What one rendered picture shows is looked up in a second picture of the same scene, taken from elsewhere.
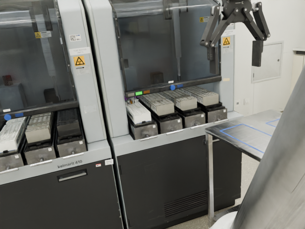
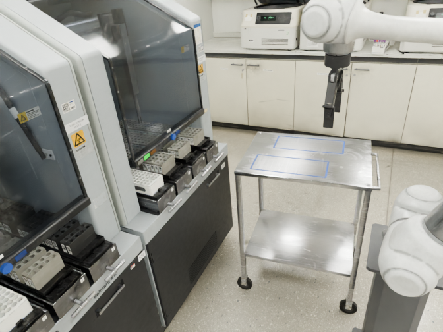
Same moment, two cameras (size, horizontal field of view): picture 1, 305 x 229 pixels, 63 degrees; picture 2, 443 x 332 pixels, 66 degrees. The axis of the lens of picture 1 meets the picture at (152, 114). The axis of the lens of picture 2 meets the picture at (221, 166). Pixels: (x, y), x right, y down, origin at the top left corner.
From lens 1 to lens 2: 0.86 m
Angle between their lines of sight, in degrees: 42
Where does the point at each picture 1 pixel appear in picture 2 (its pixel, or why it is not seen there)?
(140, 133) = (163, 203)
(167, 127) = (182, 184)
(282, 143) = not seen: outside the picture
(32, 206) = not seen: outside the picture
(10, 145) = (24, 308)
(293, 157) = not seen: outside the picture
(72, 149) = (106, 263)
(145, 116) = (159, 181)
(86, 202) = (127, 321)
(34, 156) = (65, 302)
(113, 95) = (120, 170)
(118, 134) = (131, 217)
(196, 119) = (200, 164)
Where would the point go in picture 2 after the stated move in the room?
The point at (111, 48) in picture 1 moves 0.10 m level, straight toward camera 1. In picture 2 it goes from (110, 108) to (128, 112)
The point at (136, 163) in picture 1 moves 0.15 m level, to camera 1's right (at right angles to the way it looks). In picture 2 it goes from (163, 240) to (188, 223)
